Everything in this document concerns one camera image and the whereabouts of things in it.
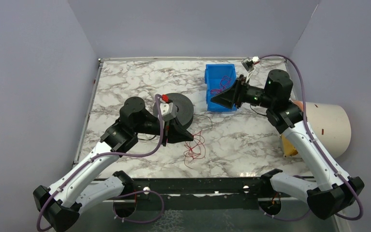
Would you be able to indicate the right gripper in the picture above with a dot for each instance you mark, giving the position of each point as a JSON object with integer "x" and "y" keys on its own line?
{"x": 239, "y": 94}

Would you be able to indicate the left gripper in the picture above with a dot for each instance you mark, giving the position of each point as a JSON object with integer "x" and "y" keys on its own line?
{"x": 166, "y": 129}

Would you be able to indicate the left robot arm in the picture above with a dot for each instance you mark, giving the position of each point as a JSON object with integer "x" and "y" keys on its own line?
{"x": 64, "y": 201}

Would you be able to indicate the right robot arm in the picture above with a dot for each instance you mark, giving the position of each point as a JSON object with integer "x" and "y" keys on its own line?
{"x": 333, "y": 188}

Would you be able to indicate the black round spool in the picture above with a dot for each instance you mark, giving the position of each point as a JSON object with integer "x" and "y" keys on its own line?
{"x": 185, "y": 108}

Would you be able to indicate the blue plastic bin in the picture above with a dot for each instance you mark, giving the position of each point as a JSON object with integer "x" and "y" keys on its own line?
{"x": 217, "y": 75}

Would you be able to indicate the white cylinder with orange lid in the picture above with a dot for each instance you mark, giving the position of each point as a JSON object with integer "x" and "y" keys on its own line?
{"x": 331, "y": 125}

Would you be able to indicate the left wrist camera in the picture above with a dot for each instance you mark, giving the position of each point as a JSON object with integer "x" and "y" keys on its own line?
{"x": 167, "y": 108}

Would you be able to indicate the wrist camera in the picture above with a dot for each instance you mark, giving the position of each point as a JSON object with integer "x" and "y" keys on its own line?
{"x": 250, "y": 63}
{"x": 167, "y": 108}

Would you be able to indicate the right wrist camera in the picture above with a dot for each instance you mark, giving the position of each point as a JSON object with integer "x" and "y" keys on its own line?
{"x": 250, "y": 63}

